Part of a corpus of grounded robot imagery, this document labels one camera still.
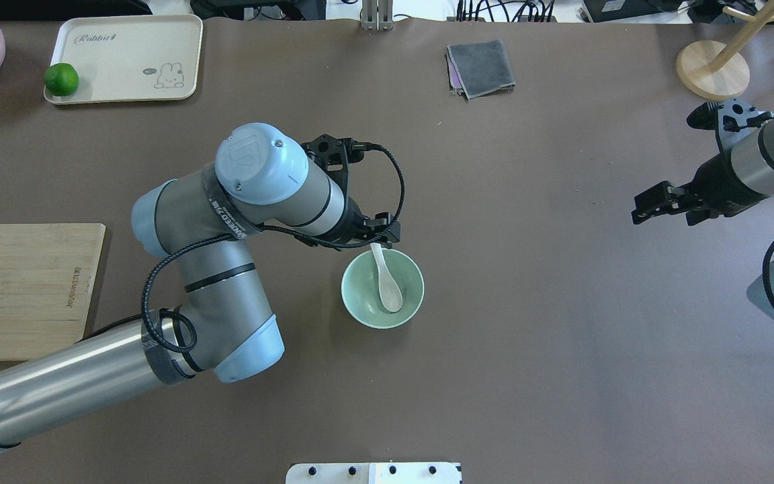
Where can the green bowl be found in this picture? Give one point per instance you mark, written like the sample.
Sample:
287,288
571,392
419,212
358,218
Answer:
360,295

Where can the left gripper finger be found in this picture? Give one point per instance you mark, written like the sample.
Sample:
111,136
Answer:
379,222
380,235

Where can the aluminium frame post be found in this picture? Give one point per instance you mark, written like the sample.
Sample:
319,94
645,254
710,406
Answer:
377,15

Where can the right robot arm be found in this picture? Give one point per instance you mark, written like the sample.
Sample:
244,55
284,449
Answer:
746,134

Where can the bamboo cutting board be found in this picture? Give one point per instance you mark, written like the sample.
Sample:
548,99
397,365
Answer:
47,277

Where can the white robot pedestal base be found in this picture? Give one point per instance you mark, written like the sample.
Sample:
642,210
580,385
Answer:
417,471

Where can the grey folded cloth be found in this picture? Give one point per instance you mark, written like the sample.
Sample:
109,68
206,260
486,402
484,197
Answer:
479,69

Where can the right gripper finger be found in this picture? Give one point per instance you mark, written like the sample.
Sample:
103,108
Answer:
665,196
641,214

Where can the cream rabbit tray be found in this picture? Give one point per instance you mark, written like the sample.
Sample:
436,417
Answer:
130,58

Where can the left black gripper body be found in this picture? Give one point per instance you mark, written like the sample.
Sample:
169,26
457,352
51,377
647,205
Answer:
358,224

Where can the green lime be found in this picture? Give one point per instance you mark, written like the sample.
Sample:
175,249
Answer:
61,79

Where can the white ceramic spoon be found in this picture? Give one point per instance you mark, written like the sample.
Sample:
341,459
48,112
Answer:
388,289

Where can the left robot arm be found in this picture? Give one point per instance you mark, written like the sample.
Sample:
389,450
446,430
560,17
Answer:
202,306

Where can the wooden mug tree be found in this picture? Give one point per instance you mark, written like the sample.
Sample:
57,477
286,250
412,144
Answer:
717,71

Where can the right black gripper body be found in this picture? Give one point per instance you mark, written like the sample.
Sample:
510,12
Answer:
714,180

